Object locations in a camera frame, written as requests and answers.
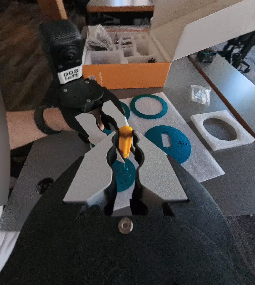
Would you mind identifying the orange cardboard box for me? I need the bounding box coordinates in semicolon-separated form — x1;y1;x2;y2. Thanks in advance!
82;0;255;90

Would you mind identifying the white foam box insert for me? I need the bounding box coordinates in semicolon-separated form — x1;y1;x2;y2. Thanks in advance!
85;31;166;65

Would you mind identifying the person's left hand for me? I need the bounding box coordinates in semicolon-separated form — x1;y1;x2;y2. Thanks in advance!
43;107;74;133

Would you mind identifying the round black desk control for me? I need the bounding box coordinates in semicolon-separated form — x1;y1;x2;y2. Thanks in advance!
36;177;54;194

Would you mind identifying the large blue oval plate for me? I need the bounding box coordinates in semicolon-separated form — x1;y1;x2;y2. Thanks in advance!
144;125;192;165

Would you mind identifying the blue metal ring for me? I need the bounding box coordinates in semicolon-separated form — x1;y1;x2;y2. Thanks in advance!
119;101;130;121
130;94;168;120

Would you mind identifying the yellow handled screwdriver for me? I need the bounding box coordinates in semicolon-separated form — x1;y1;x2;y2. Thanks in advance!
118;125;134;178

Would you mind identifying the white foam sheet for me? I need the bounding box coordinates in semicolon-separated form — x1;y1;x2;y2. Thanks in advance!
90;92;225;212

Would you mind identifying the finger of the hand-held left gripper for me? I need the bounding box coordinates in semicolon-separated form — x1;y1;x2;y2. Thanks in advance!
100;100;130;132
75;113;113;146

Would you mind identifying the black office chair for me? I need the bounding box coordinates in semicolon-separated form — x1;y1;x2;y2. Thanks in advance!
221;29;255;74

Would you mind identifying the white foam frame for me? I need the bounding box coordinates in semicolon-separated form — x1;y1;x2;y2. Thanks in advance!
190;110;255;151

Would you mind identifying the dark box teal stripe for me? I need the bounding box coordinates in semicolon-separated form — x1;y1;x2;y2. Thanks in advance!
197;50;217;64

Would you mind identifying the crumpled clear plastic bag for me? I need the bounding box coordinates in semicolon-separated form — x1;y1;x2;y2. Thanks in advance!
86;24;113;50

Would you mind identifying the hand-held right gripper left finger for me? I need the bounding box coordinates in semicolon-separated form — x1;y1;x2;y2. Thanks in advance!
63;131;119;216

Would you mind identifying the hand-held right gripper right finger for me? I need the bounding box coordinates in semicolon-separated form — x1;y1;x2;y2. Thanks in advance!
131;130;188;216

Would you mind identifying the clear bag of screws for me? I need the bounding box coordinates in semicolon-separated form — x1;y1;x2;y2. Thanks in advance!
191;85;212;105

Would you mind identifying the black wristband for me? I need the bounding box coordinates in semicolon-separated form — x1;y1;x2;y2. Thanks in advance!
34;106;62;135

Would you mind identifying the adjacent grey desk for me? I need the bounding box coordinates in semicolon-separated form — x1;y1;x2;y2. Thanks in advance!
189;52;255;143

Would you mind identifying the background wooden desk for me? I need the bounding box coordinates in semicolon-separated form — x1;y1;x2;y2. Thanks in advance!
86;0;155;25

